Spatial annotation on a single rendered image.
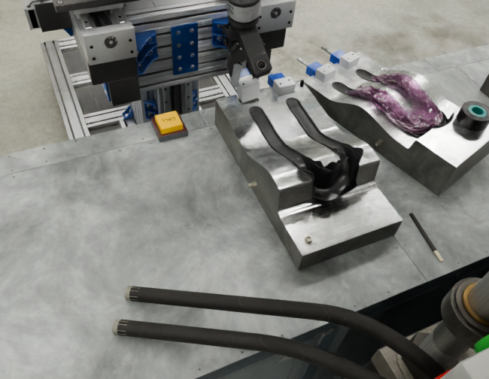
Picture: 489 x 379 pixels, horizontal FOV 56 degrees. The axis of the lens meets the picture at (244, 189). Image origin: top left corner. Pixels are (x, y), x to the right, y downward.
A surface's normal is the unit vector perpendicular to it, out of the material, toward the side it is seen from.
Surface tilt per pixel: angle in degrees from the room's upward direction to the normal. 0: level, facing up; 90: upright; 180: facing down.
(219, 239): 0
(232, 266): 0
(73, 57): 0
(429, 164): 90
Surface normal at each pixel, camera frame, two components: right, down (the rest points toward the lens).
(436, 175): -0.76, 0.47
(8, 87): 0.07, -0.64
